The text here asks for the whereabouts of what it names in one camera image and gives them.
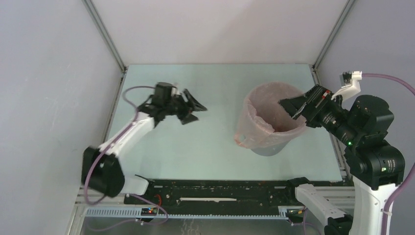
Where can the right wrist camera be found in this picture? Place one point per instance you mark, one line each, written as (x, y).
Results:
(350, 82)

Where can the pink plastic trash bag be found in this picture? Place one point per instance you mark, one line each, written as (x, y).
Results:
(245, 130)

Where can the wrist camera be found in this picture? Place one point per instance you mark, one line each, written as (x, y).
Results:
(350, 82)
(175, 91)

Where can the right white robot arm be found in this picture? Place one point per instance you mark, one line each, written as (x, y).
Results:
(377, 168)

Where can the white toothed cable tray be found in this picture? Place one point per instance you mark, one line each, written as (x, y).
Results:
(138, 212)

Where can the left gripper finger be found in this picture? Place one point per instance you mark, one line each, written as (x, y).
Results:
(192, 103)
(188, 119)

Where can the right aluminium frame post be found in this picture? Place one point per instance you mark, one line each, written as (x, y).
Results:
(348, 7)

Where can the grey round trash bin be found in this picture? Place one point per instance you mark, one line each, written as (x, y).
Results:
(269, 150)

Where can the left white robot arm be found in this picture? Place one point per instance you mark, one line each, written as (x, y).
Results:
(103, 166)

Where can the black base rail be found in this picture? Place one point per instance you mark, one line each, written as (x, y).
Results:
(222, 197)

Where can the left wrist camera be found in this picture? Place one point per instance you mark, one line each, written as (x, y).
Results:
(175, 91)

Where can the aluminium frame post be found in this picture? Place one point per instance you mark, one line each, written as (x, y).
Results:
(97, 20)
(348, 7)

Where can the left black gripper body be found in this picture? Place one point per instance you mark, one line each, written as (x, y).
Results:
(177, 106)

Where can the small circuit board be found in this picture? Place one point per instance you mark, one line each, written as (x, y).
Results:
(149, 212)

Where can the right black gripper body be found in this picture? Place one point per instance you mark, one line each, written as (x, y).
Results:
(327, 112)

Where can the left aluminium frame post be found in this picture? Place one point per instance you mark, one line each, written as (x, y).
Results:
(97, 20)

